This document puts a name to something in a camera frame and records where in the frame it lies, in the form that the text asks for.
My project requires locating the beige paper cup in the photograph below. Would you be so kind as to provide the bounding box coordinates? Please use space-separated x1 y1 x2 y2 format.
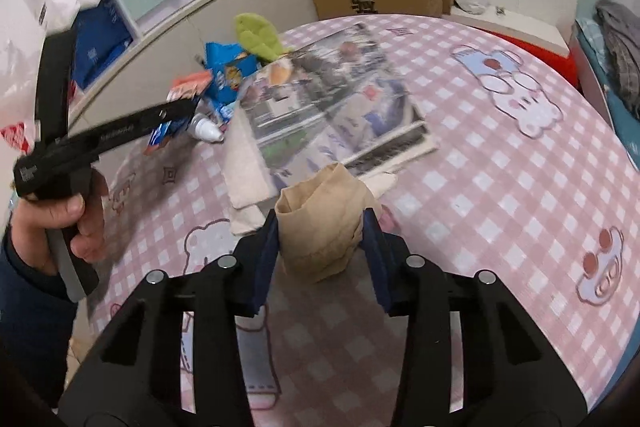
274 162 382 284

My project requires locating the printed magazine paper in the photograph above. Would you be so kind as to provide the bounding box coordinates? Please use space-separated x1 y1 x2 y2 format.
222 23 437 209

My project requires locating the red snack wrapper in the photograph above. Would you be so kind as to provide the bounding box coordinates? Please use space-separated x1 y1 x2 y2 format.
144 70 213 155

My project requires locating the blue tiger snack bag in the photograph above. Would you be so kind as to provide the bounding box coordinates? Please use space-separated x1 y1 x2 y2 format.
205 42 259 121

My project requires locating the green plush leaf toy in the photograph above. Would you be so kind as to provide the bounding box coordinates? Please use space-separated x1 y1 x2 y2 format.
234 13 288 63

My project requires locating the person's blue sleeve forearm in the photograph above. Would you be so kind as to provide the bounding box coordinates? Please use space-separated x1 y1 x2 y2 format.
1 230 78 410

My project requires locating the person's left hand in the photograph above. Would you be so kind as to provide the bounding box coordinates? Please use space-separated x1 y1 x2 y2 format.
10 169 108 275

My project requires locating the cream curved cupboard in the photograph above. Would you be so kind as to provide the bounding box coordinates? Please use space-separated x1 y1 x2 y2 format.
70 0 318 131

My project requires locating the blue shopping bag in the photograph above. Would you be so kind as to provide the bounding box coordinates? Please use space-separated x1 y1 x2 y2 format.
72 0 134 91

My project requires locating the pink checkered round tablecloth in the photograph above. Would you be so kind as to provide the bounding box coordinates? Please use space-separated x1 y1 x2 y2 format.
89 15 639 426

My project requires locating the red bench with white top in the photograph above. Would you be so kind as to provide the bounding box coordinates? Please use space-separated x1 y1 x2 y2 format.
445 5 579 88

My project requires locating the teal candy-print bed mattress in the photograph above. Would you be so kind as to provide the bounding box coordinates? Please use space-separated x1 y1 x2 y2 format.
568 17 639 169

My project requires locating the grey folded duvet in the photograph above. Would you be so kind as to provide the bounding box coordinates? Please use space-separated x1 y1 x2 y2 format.
596 0 640 119

